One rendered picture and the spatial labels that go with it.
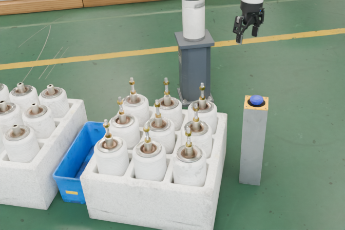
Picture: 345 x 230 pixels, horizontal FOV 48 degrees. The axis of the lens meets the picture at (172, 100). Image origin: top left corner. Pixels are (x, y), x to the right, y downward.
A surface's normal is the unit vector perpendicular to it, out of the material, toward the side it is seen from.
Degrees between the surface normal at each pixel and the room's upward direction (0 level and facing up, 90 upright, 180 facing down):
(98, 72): 0
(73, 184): 92
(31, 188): 90
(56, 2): 90
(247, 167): 90
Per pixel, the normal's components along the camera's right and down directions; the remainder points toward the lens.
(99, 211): -0.22, 0.54
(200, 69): 0.15, 0.54
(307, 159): -0.05, -0.83
